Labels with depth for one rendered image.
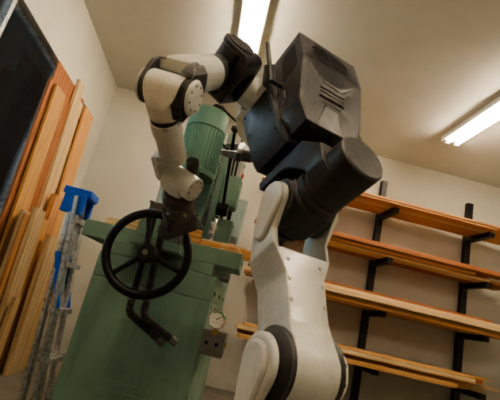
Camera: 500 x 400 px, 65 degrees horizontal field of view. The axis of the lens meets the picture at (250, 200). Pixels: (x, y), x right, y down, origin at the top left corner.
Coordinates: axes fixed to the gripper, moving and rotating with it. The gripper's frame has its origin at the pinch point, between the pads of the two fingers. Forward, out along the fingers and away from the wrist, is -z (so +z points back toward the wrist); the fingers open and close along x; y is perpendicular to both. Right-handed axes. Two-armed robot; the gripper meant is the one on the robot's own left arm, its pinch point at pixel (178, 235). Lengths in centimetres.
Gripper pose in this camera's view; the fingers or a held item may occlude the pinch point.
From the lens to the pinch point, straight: 122.3
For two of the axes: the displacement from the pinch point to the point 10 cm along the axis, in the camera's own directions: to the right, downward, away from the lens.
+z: 1.2, -7.1, -6.9
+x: 8.5, -2.9, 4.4
